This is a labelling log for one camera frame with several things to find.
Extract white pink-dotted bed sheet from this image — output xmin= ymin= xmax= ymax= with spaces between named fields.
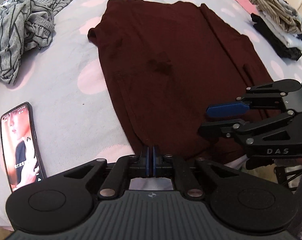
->
xmin=0 ymin=0 xmax=302 ymax=228

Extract black garment under pile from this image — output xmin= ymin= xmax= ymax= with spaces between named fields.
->
xmin=251 ymin=13 xmax=302 ymax=61

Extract grey striped garment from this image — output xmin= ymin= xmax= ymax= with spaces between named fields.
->
xmin=0 ymin=0 xmax=73 ymax=85

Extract smartphone with lit screen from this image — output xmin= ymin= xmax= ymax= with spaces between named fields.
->
xmin=0 ymin=102 xmax=47 ymax=192

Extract grey sweater on pile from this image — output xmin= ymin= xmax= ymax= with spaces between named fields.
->
xmin=276 ymin=0 xmax=302 ymax=34

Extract dark red long-sleeve shirt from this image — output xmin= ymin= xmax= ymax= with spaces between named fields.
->
xmin=88 ymin=0 xmax=272 ymax=164

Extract white folded garment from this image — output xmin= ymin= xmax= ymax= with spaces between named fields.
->
xmin=259 ymin=12 xmax=302 ymax=52

